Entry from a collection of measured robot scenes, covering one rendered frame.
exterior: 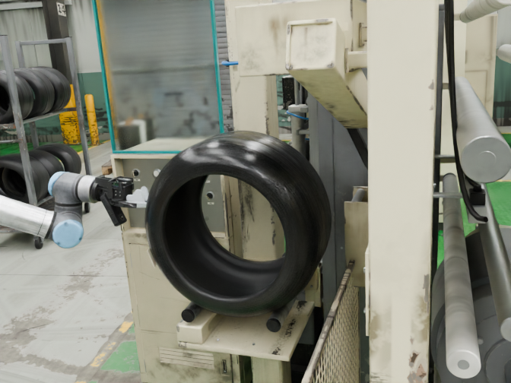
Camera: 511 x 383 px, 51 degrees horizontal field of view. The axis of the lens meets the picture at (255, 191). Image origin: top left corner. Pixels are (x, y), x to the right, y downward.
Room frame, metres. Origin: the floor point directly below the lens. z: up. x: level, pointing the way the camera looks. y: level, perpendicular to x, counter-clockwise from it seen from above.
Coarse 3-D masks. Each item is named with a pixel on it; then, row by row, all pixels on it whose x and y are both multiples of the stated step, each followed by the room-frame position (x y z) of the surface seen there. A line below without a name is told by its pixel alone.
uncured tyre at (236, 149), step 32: (192, 160) 1.48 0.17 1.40; (224, 160) 1.45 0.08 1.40; (256, 160) 1.44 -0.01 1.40; (288, 160) 1.49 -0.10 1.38; (160, 192) 1.52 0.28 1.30; (192, 192) 1.77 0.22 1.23; (288, 192) 1.40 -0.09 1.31; (320, 192) 1.52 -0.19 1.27; (160, 224) 1.51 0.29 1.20; (192, 224) 1.78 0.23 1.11; (288, 224) 1.39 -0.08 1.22; (320, 224) 1.43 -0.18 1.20; (160, 256) 1.52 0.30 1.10; (192, 256) 1.73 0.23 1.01; (224, 256) 1.74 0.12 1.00; (288, 256) 1.39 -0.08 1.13; (320, 256) 1.45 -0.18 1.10; (192, 288) 1.49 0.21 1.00; (224, 288) 1.65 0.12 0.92; (256, 288) 1.66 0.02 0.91; (288, 288) 1.39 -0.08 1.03
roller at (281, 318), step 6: (294, 300) 1.57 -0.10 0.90; (282, 306) 1.49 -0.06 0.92; (288, 306) 1.51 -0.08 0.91; (276, 312) 1.45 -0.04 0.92; (282, 312) 1.46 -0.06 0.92; (288, 312) 1.49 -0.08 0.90; (270, 318) 1.42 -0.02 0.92; (276, 318) 1.42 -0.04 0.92; (282, 318) 1.44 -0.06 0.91; (270, 324) 1.42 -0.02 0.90; (276, 324) 1.41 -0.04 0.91; (282, 324) 1.43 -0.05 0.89; (270, 330) 1.42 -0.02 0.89; (276, 330) 1.41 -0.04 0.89
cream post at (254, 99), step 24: (240, 0) 1.82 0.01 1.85; (264, 0) 1.82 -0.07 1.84; (240, 96) 1.82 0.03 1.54; (264, 96) 1.80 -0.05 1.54; (240, 120) 1.83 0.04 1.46; (264, 120) 1.80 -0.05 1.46; (240, 192) 1.83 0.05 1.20; (240, 216) 1.84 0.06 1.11; (264, 216) 1.81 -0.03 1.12; (264, 240) 1.81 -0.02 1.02; (264, 360) 1.82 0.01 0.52
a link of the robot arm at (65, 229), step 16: (0, 208) 1.53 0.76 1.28; (16, 208) 1.55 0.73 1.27; (32, 208) 1.58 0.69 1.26; (0, 224) 1.55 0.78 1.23; (16, 224) 1.54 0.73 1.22; (32, 224) 1.55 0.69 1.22; (48, 224) 1.57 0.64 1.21; (64, 224) 1.57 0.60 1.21; (80, 224) 1.61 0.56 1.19; (64, 240) 1.57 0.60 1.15; (80, 240) 1.59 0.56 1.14
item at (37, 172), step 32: (0, 96) 5.43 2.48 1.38; (32, 96) 4.94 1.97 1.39; (64, 96) 5.62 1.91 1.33; (0, 128) 4.66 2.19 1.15; (32, 128) 5.95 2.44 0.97; (0, 160) 4.78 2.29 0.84; (32, 160) 4.90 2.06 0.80; (64, 160) 5.54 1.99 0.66; (0, 192) 5.07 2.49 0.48; (32, 192) 4.64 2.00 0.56
